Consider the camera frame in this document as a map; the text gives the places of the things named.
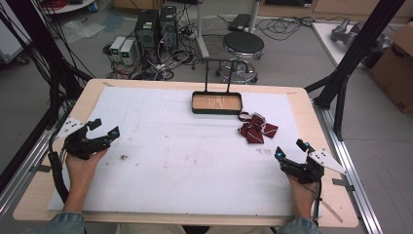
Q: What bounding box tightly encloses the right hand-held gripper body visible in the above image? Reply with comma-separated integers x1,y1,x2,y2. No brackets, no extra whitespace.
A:
279,148,348,185

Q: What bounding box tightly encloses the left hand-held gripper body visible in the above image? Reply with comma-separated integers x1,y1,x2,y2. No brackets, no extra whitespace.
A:
55,116,113,161

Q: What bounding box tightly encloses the dark red striped bow tie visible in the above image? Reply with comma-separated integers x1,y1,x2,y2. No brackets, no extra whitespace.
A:
238,111,280,145

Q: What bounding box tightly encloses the black tray rack wooden base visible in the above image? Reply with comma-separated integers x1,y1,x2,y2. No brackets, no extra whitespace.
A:
191,58,250,116

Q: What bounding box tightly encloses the person's left hand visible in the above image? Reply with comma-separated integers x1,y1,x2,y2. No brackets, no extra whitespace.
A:
64,148,109,197

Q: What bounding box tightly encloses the person's right hand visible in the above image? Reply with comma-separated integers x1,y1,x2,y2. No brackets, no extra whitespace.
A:
286,174,319,213

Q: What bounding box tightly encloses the wooden table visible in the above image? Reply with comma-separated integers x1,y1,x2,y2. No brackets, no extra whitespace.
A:
13,78,359,228

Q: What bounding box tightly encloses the grey tape strip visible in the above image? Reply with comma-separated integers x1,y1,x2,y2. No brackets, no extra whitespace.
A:
331,177,356,193
29,163,53,174

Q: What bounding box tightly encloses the white foam mat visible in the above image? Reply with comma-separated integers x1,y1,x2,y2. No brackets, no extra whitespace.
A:
47,86,320,218

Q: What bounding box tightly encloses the white power supply unit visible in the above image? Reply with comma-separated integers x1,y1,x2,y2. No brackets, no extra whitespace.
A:
120,38,136,66
108,35,127,62

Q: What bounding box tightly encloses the black computer tower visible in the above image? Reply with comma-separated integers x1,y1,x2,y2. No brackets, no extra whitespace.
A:
133,9,161,64
159,4,179,53

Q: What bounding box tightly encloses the black round stool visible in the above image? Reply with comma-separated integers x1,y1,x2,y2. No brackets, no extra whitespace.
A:
215,30,265,85

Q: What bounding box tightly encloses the brown cardboard box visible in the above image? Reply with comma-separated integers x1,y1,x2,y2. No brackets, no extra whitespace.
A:
368,21,413,115

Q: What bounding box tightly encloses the grey desk leg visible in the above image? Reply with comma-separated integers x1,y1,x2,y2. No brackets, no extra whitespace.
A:
194,0,211,59

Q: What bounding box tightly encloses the black flat floor device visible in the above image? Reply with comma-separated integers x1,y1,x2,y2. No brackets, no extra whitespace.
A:
227,13,257,33

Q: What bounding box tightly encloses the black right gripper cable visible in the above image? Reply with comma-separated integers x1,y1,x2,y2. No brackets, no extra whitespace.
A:
312,180,323,226

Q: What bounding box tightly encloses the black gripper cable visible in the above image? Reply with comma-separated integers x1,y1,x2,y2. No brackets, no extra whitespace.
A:
47,129,71,205
312,180,323,226

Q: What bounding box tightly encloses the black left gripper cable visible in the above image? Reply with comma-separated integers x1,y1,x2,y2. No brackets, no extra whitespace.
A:
47,129,71,205

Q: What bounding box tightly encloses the aluminium rail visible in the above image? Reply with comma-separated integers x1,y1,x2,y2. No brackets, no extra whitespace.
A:
312,97,385,234
0,109,71,217

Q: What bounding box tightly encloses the tangle of floor cables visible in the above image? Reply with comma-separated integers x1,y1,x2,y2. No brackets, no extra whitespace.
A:
102,6,208,82

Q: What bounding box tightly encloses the black metal frame strut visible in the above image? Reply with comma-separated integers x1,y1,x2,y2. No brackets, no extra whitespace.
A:
0,0,95,131
304,0,407,142

